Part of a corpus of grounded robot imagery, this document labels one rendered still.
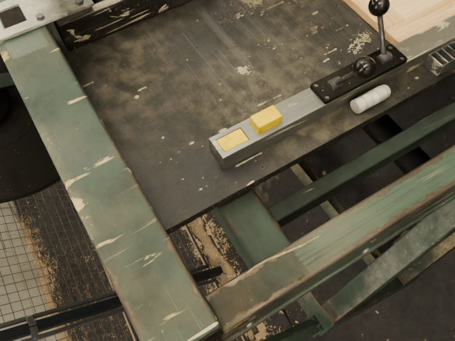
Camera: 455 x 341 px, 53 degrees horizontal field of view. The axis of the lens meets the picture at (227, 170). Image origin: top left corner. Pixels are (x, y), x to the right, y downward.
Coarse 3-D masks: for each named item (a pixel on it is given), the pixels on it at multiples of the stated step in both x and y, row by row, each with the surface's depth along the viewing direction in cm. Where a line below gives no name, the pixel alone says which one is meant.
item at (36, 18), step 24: (24, 0) 91; (48, 0) 91; (72, 0) 91; (96, 0) 97; (120, 0) 96; (144, 0) 99; (168, 0) 102; (0, 24) 87; (24, 24) 87; (72, 24) 94; (96, 24) 97; (120, 24) 100; (72, 48) 98
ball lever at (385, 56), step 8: (376, 0) 82; (384, 0) 82; (368, 8) 84; (376, 8) 82; (384, 8) 82; (384, 32) 86; (384, 40) 87; (384, 48) 88; (376, 56) 89; (384, 56) 88; (392, 56) 89
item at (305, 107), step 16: (432, 32) 94; (448, 32) 94; (400, 48) 92; (416, 48) 92; (432, 48) 92; (416, 64) 93; (384, 80) 91; (304, 96) 86; (352, 96) 88; (288, 112) 84; (304, 112) 84; (320, 112) 86; (240, 128) 83; (272, 128) 83; (288, 128) 84; (240, 144) 81; (256, 144) 82; (224, 160) 80; (240, 160) 84
